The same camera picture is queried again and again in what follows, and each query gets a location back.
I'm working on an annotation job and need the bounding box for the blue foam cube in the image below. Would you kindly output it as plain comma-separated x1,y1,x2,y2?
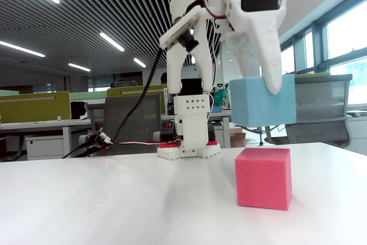
229,74,298,127

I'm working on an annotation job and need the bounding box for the white red robot base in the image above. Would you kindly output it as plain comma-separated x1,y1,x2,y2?
157,138,221,160

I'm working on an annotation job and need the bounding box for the red foam cube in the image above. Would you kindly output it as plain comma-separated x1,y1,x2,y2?
235,147,292,211

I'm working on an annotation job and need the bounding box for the teal green bag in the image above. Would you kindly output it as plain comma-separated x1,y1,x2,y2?
213,85,231,105

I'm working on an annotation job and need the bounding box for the grey mesh office chair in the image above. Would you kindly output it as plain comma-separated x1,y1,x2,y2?
264,73,354,149
85,94,163,155

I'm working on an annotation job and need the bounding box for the brown cardboard box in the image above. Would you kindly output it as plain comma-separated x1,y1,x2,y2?
230,127,248,149

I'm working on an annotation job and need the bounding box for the row of books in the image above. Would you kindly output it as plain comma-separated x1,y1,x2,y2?
164,87,176,115

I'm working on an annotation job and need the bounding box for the olive desk divider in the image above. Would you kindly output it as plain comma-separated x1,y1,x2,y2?
0,91,72,125
106,84,169,99

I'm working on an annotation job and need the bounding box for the black controller board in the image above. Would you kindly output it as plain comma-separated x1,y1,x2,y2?
85,130,112,150

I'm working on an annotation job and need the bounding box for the white office desk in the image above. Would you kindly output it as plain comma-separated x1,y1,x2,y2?
0,118,95,160

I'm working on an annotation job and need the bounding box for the grey window frame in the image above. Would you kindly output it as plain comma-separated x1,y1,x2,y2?
279,0,367,108

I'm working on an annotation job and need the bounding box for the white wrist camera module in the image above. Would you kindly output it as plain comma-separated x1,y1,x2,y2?
159,6,200,54

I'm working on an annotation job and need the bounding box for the black camera cable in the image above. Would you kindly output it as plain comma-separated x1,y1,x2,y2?
113,47,167,144

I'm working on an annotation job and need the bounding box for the red black servo wire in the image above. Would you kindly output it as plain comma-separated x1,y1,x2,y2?
108,140,182,146

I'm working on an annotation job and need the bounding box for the black power cable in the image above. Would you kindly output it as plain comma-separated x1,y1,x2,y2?
61,141,97,159

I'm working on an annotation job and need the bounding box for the white drawer pedestal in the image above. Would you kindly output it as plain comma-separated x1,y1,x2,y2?
25,134,65,161

